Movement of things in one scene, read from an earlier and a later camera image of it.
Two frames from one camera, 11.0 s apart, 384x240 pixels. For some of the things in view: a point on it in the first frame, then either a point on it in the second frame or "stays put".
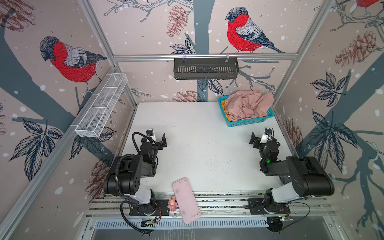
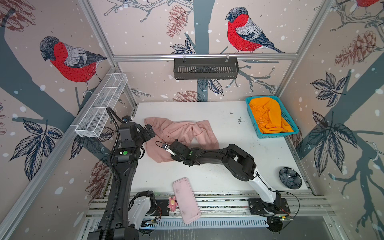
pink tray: (189, 208) stays put
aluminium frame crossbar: (218, 57) stays put
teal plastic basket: (244, 122) → (270, 117)
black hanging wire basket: (217, 69) stays put
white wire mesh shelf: (93, 121) stays put
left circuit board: (148, 223) stays put
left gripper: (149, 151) → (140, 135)
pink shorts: (247, 104) → (197, 135)
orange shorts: (223, 102) → (267, 112)
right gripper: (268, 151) → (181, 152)
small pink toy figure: (172, 203) stays put
